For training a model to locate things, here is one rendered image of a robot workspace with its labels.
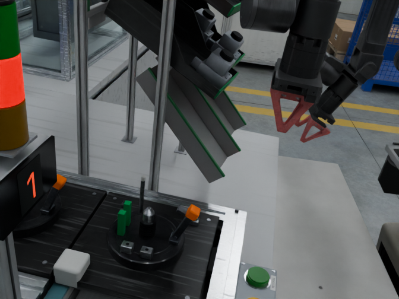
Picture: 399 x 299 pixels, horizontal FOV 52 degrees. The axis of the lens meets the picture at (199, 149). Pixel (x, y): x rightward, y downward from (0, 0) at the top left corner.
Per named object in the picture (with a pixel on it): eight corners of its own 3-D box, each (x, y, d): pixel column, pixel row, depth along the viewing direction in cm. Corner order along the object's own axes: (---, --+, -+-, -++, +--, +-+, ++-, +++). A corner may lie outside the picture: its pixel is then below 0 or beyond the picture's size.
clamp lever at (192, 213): (181, 235, 74) (201, 208, 70) (179, 242, 72) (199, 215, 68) (164, 225, 74) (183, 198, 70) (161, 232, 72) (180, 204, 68)
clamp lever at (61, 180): (54, 205, 76) (67, 178, 72) (49, 212, 75) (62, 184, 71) (37, 196, 76) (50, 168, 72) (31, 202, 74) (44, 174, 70)
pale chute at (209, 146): (227, 157, 101) (241, 150, 99) (209, 184, 90) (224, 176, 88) (161, 61, 96) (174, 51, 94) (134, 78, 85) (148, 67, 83)
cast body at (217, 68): (225, 85, 87) (243, 60, 83) (218, 92, 83) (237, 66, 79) (194, 61, 87) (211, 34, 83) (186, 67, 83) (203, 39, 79)
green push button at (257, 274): (268, 276, 74) (270, 269, 73) (266, 293, 71) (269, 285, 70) (246, 271, 74) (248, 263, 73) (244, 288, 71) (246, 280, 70)
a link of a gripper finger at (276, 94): (259, 133, 62) (274, 75, 58) (262, 115, 69) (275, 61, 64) (303, 143, 62) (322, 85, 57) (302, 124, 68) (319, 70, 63)
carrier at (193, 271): (218, 223, 85) (228, 174, 79) (195, 320, 64) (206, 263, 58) (108, 198, 87) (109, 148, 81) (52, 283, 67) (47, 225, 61)
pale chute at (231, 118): (234, 130, 114) (247, 123, 112) (219, 151, 103) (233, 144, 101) (176, 45, 109) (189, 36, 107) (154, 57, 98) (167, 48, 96)
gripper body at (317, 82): (272, 90, 56) (285, 37, 52) (274, 69, 65) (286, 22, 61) (319, 100, 55) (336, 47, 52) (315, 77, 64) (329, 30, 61)
